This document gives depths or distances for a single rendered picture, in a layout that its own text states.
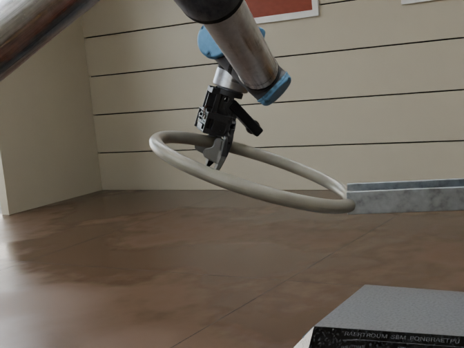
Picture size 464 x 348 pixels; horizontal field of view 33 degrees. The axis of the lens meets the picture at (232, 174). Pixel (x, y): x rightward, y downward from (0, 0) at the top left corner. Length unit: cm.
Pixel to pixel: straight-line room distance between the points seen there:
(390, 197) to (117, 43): 847
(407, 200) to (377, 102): 655
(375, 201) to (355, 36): 664
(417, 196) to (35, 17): 89
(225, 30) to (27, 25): 35
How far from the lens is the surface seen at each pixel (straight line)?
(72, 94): 1012
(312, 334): 179
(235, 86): 190
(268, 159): 197
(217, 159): 193
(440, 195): 170
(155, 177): 984
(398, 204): 170
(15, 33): 122
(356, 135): 836
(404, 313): 184
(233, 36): 141
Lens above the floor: 139
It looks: 8 degrees down
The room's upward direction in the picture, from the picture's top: 6 degrees counter-clockwise
